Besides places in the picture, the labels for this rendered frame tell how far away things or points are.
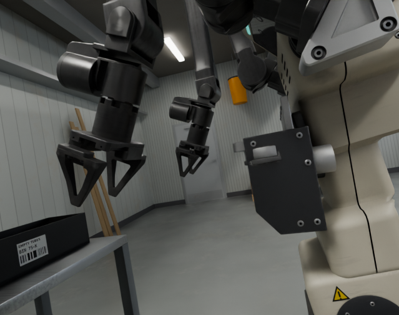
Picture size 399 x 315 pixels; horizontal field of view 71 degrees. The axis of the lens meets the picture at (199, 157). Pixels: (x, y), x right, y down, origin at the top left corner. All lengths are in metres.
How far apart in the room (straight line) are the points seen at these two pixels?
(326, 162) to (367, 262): 0.16
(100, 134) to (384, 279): 0.47
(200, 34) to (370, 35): 0.57
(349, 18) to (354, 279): 0.37
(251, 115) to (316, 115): 6.97
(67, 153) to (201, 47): 0.56
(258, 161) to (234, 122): 7.02
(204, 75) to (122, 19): 0.45
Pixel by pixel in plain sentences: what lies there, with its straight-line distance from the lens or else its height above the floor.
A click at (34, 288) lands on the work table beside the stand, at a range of 0.82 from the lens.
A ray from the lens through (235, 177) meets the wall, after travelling 7.43.
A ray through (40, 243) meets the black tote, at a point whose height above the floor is 0.86.
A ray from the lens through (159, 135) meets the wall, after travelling 7.82.
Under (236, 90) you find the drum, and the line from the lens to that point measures 7.07.
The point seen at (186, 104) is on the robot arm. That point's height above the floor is 1.19.
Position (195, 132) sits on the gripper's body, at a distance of 0.81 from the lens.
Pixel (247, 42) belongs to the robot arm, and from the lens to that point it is 0.83.
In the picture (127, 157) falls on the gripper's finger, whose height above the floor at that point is 1.04.
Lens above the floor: 1.02
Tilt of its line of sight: 1 degrees up
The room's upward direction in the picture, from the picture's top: 10 degrees counter-clockwise
